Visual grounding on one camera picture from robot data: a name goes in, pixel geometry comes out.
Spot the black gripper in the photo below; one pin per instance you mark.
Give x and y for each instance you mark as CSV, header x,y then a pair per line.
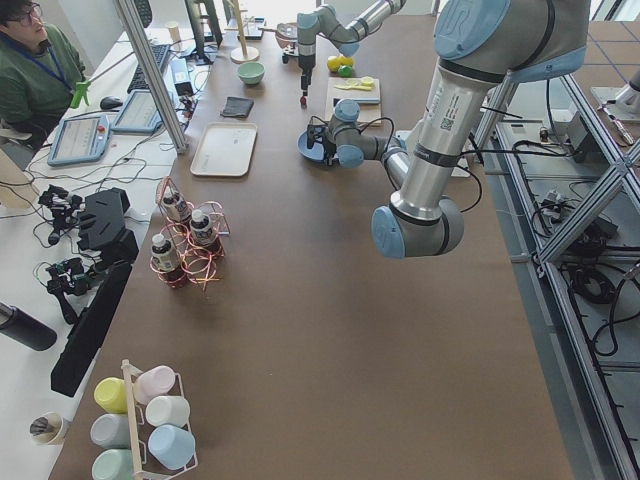
x,y
329,148
305,66

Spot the blue round plate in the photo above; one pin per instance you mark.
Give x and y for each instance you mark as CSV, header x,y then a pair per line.
x,y
317,153

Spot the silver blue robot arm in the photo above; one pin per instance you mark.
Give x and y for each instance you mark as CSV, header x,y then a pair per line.
x,y
323,22
479,44

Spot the green lime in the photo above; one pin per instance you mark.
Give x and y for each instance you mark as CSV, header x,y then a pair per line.
x,y
345,71

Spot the green bowl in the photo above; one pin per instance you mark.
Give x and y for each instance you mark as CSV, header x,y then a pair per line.
x,y
251,73

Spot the yellow plastic knife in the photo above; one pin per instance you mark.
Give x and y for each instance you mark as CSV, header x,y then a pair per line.
x,y
354,86

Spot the wooden cutting board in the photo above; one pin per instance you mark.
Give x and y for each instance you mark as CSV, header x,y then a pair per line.
x,y
368,113

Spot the pink bowl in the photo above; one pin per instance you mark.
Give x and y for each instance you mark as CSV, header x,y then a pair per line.
x,y
282,41

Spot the folded grey cloth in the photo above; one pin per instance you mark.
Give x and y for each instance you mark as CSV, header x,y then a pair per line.
x,y
237,107

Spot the metal ice scoop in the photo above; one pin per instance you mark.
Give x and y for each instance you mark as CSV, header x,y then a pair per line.
x,y
285,30

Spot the wooden stand round base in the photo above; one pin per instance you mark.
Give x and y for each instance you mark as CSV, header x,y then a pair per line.
x,y
244,53

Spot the cream rabbit tray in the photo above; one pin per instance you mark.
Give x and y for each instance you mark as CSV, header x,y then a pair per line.
x,y
224,150

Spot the tea bottle front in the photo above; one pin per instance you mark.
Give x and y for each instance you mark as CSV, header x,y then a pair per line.
x,y
166,261

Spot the black computer mouse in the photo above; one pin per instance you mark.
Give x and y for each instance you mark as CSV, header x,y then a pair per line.
x,y
110,103

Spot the blue teach pendant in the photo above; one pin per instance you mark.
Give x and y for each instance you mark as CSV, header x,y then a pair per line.
x,y
79,140

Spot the black stand device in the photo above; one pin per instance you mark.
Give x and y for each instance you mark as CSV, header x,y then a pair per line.
x,y
89,296

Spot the person in green sweater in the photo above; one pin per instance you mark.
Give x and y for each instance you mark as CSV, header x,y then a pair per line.
x,y
40,68

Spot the pink cup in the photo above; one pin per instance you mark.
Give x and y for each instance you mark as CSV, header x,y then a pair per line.
x,y
153,383

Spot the white cup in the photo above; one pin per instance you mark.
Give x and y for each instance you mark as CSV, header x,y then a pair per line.
x,y
166,409

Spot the yellow cup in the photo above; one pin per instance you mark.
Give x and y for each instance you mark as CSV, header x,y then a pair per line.
x,y
110,395

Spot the light blue cup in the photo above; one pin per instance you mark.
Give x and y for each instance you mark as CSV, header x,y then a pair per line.
x,y
173,447

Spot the grey cup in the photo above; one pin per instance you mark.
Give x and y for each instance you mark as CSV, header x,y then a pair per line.
x,y
111,431

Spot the black flask bottle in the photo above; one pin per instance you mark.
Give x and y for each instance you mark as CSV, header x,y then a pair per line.
x,y
23,328

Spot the mint green cup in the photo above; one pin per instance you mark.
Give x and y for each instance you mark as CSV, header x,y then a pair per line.
x,y
113,464

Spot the copper wire bottle rack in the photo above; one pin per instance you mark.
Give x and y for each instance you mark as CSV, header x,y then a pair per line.
x,y
198,263

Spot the aluminium frame post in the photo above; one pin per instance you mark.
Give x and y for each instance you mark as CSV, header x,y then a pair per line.
x,y
130,19

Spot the white wire cup rack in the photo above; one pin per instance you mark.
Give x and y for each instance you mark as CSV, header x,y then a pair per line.
x,y
145,465

